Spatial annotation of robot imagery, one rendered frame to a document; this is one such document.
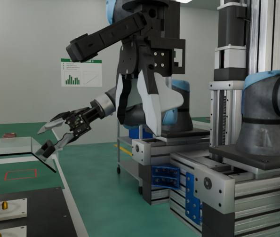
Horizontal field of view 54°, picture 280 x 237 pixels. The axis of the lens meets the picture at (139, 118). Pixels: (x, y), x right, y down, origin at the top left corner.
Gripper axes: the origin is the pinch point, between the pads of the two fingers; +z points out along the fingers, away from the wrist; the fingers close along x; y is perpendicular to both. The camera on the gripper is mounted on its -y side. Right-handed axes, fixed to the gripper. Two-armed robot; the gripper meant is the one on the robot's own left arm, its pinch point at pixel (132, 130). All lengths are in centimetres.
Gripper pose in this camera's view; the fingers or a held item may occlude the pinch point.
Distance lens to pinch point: 42.7
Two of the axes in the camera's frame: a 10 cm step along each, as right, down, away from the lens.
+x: -4.0, -0.9, 9.1
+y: 9.2, -0.4, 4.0
